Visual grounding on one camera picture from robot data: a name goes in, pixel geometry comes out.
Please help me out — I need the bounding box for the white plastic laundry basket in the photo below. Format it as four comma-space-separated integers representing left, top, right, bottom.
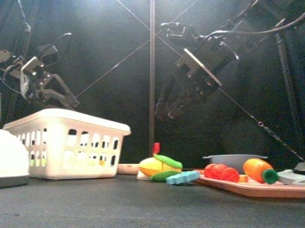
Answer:
3, 108, 133, 181

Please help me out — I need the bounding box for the grey toy cleaver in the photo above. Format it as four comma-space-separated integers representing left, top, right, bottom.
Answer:
277, 168, 305, 186

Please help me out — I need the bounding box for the yellow toy fruit green peel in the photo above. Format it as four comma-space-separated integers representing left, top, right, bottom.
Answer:
138, 153, 183, 178

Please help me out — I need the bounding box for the green toy inside basket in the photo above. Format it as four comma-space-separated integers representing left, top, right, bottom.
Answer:
30, 158, 48, 167

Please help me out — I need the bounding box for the white dome with grey base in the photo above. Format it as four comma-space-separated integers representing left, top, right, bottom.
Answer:
0, 129, 31, 189

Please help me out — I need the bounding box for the grey toy pot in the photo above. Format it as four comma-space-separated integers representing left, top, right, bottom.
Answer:
202, 153, 269, 175

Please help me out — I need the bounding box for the yellow toy inside basket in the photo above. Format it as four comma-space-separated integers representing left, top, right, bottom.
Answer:
64, 151, 99, 167

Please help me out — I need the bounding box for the red toy tomato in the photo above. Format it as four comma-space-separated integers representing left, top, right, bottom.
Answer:
202, 163, 241, 183

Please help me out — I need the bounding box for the light blue toy piece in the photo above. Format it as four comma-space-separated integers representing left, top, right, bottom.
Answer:
166, 170, 202, 186

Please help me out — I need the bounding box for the beige wooden block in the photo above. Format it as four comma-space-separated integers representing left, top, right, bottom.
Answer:
117, 163, 142, 175

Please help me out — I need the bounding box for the green toy vegetable piece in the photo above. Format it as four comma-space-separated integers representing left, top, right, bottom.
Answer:
149, 170, 181, 183

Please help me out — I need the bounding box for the small white toy piece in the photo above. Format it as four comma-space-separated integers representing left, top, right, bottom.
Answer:
137, 171, 153, 182

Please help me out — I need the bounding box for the orange toy carrot green top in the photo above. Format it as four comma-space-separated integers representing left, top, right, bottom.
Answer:
242, 158, 281, 185

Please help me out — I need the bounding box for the wooden cutting board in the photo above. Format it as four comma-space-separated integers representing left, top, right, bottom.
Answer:
194, 168, 305, 200

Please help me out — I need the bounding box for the vertical metal frame pole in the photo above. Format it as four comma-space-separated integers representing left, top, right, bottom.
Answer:
147, 0, 158, 158

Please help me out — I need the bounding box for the thin diagonal brace wire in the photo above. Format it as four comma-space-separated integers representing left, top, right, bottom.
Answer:
75, 0, 201, 100

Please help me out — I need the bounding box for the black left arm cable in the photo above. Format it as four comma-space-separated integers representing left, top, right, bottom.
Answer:
54, 32, 75, 58

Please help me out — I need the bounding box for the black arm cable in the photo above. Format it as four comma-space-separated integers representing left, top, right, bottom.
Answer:
203, 12, 305, 41
54, 32, 75, 58

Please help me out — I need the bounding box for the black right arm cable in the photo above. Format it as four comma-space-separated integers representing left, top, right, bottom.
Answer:
203, 12, 305, 41

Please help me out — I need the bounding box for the diagonal wire with turnbuckle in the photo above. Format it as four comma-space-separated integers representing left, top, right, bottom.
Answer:
114, 0, 305, 163

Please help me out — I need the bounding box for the dark slanted frame strut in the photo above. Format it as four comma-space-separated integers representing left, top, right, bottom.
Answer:
273, 32, 305, 150

